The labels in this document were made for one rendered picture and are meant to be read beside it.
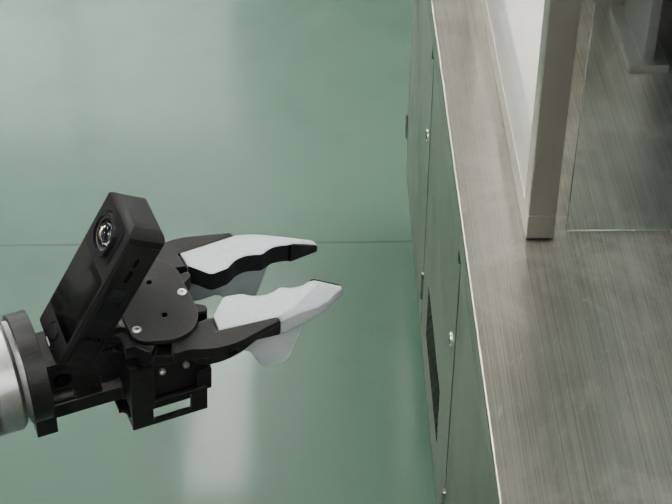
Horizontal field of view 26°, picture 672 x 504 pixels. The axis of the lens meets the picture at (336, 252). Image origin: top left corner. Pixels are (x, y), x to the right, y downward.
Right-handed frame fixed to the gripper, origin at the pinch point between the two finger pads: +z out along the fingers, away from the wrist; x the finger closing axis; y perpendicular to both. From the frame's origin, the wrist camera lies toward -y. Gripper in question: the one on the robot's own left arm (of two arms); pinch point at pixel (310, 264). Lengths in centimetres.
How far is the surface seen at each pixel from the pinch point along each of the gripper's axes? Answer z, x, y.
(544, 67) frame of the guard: 38, -30, 16
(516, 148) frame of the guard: 44, -39, 36
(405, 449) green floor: 55, -69, 134
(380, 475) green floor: 48, -65, 133
